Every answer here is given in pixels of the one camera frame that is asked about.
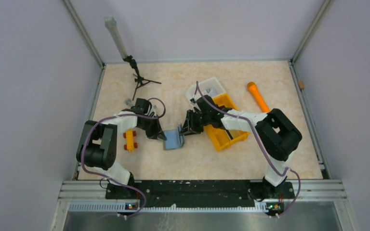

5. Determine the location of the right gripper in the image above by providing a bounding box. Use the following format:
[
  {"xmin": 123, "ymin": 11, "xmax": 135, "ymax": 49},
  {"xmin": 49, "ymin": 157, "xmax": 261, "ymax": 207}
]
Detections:
[{"xmin": 180, "ymin": 110, "xmax": 211, "ymax": 137}]

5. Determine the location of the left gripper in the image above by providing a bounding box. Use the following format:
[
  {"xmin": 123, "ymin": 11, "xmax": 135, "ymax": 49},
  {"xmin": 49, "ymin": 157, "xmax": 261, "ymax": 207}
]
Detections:
[{"xmin": 138, "ymin": 115, "xmax": 166, "ymax": 141}]

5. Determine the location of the grey leather card holder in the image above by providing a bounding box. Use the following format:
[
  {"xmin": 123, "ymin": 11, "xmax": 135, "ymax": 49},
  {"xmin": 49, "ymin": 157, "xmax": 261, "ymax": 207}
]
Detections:
[{"xmin": 163, "ymin": 124, "xmax": 185, "ymax": 151}]

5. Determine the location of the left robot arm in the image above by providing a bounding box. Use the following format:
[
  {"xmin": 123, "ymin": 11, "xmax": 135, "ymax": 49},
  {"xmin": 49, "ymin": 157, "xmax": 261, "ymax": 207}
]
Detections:
[{"xmin": 76, "ymin": 98, "xmax": 167, "ymax": 199}]

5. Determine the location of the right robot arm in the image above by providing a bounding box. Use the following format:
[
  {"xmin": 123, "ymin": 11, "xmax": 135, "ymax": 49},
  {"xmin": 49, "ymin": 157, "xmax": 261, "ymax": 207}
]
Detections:
[{"xmin": 180, "ymin": 95, "xmax": 303, "ymax": 198}]

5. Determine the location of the yellow toy brick car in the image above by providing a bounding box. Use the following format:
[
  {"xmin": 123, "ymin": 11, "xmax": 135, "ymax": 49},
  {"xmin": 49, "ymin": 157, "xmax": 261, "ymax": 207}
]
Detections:
[{"xmin": 123, "ymin": 129, "xmax": 138, "ymax": 152}]

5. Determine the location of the yellow plastic bin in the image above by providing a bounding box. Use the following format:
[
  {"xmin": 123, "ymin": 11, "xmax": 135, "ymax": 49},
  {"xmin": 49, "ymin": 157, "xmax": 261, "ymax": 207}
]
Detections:
[{"xmin": 204, "ymin": 93, "xmax": 250, "ymax": 152}]

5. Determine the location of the white plastic bin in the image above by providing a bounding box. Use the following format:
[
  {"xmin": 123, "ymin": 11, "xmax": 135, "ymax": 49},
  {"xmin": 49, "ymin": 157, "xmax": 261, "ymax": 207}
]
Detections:
[{"xmin": 185, "ymin": 77, "xmax": 226, "ymax": 101}]

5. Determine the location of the grey plastic bolt tool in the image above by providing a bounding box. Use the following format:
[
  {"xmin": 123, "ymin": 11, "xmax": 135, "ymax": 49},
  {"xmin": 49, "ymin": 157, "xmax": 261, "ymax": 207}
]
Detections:
[{"xmin": 124, "ymin": 98, "xmax": 134, "ymax": 107}]

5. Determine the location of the black mini tripod with tube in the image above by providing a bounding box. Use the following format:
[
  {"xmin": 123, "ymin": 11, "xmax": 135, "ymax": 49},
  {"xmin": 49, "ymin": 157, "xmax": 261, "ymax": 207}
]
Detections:
[{"xmin": 104, "ymin": 16, "xmax": 162, "ymax": 100}]

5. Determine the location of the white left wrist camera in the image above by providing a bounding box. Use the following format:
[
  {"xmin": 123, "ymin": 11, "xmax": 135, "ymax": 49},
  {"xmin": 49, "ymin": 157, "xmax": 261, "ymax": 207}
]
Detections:
[{"xmin": 146, "ymin": 105, "xmax": 158, "ymax": 117}]

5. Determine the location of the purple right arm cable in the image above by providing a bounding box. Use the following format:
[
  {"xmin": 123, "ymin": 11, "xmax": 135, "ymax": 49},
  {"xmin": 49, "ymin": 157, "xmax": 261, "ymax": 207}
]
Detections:
[{"xmin": 194, "ymin": 80, "xmax": 302, "ymax": 218}]

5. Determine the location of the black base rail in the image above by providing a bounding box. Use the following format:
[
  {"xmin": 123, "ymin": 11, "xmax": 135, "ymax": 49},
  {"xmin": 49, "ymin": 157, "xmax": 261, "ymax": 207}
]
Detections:
[{"xmin": 105, "ymin": 180, "xmax": 295, "ymax": 208}]

